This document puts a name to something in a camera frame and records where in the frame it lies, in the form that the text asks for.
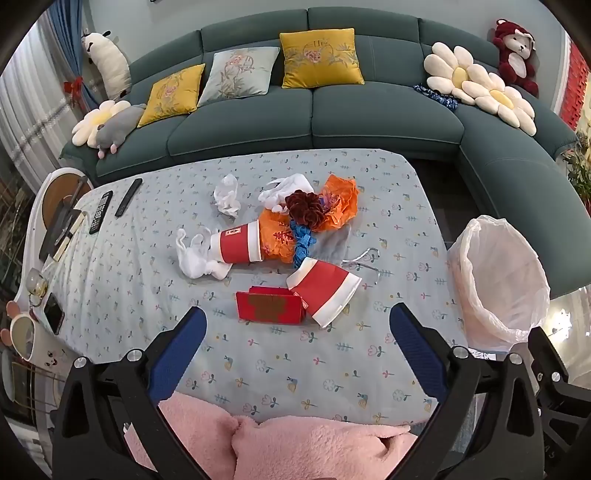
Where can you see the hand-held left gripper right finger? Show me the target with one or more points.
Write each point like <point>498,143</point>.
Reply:
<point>415,355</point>

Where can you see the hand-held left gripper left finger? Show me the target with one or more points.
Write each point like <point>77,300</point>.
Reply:
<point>178,355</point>

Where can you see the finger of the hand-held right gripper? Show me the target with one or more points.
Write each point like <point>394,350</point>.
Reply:
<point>547,348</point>

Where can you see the waste bin with white bag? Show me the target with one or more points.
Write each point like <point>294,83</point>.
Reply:
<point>475,286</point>

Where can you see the white glove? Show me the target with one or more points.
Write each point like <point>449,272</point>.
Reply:
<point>198,258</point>
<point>286,189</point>

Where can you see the red paper box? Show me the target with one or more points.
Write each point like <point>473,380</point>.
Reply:
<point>268,307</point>

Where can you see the red paper cup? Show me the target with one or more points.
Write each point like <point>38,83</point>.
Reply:
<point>235,244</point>
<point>325,288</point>

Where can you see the blue ribbon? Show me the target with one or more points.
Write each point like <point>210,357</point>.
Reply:
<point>302,240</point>

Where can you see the white tissue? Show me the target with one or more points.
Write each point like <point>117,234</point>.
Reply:
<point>227,196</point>

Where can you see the dark red scrunchie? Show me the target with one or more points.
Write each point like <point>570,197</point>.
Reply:
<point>304,210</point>

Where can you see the black smartphone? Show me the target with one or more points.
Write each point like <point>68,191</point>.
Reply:
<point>54,314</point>

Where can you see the white mug with pink ears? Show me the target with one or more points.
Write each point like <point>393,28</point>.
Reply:
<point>44,350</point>

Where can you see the pink fleece clothing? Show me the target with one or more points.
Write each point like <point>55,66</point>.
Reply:
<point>300,443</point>

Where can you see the clear glass cup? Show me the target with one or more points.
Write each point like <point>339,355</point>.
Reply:
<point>37,286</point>

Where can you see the black remote with buttons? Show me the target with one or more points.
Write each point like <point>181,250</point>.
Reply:
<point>100,212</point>

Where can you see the slim black remote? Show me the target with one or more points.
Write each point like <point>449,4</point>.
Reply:
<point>128,197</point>

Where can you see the green potted plant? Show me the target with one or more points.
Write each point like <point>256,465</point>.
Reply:
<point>579,170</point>

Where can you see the white round side table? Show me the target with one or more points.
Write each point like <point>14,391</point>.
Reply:
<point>53,177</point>

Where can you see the grey mouse plush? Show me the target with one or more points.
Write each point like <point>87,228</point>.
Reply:
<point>120,127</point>

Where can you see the teal corner sofa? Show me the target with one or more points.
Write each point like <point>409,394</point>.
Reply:
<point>369,115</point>

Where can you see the small white flower cushion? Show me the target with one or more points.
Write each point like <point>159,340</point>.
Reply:
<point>90,122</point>

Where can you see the blue patterned scrunchie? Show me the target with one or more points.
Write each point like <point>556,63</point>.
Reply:
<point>436,96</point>

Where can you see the yellow embroidered cushion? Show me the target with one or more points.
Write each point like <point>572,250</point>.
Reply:
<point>173,94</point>
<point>318,60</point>

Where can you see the dark red bear plush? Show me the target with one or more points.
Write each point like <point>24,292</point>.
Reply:
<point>505,69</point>

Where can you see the white sheer curtain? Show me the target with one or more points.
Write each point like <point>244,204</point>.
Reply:
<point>27,115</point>

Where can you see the light blue embroidered cushion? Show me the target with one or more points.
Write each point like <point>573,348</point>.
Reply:
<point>238,76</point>

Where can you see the red curtain bow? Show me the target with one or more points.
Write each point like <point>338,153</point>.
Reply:
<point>74,86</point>

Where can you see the white panda plush pillow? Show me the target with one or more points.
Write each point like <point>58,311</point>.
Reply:
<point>111,64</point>

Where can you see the blue curtain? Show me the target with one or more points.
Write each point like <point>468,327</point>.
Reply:
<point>69,41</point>

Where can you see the red wall decoration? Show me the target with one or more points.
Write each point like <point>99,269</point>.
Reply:
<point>577,87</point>

